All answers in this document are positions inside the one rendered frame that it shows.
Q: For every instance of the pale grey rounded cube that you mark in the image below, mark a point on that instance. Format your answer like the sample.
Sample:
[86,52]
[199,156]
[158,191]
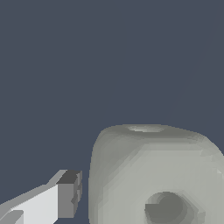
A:
[151,169]

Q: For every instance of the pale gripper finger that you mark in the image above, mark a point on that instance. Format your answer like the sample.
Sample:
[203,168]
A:
[43,202]

